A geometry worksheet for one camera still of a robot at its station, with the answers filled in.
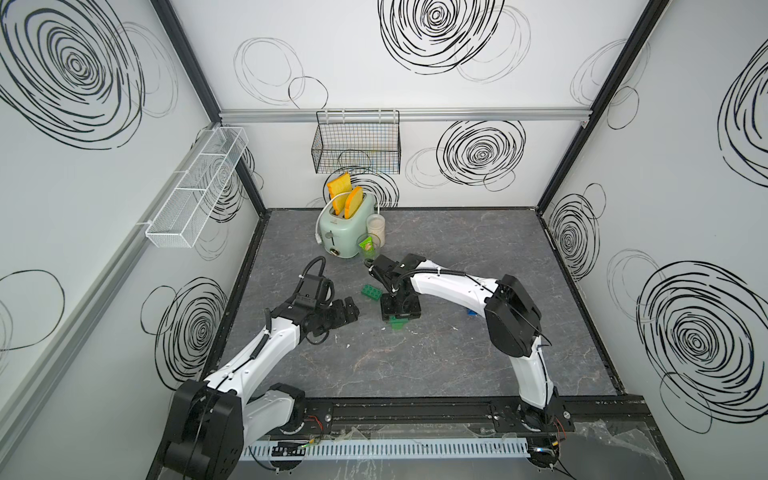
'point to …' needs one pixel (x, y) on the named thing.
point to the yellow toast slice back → (342, 184)
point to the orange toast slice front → (353, 202)
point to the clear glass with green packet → (369, 245)
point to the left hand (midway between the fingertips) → (346, 315)
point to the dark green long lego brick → (371, 292)
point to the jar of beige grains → (376, 224)
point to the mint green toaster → (339, 234)
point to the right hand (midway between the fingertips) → (392, 321)
